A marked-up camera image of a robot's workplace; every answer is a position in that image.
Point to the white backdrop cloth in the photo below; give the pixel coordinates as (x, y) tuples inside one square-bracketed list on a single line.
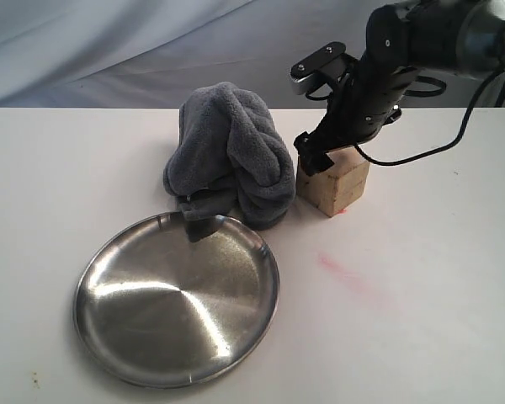
[(154, 54)]

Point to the round stainless steel plate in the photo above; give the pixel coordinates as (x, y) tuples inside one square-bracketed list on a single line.
[(170, 303)]

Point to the wooden cube block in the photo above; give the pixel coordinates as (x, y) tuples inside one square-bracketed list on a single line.
[(337, 188)]

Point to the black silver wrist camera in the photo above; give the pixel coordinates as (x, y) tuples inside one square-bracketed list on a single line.
[(328, 64)]

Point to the grey fluffy towel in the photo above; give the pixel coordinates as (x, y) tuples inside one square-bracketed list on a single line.
[(230, 157)]

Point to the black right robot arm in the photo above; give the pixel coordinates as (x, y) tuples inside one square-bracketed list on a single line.
[(465, 38)]

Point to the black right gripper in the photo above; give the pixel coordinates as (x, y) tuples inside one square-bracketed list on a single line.
[(357, 113)]

